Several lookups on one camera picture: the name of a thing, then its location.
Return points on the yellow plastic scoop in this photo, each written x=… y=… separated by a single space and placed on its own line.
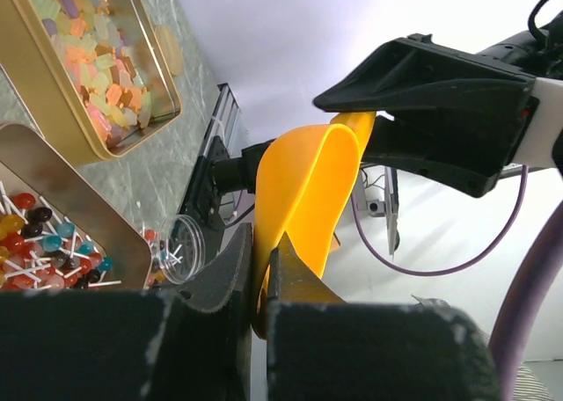
x=303 y=183

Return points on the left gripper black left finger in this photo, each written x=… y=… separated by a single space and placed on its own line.
x=192 y=342

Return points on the clear glass jar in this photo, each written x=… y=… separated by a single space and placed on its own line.
x=177 y=250

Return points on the yellow tin of popsicle candies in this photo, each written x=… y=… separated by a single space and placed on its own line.
x=91 y=73

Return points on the round wooden jar lid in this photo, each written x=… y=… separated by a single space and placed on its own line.
x=171 y=49

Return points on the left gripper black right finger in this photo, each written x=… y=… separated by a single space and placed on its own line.
x=322 y=348

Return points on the gold tin of lollipops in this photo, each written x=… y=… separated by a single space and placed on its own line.
x=56 y=231

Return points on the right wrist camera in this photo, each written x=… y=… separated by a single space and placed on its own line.
x=538 y=123

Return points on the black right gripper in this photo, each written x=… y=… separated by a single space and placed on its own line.
x=468 y=152

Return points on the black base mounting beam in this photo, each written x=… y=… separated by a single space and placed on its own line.
x=225 y=170

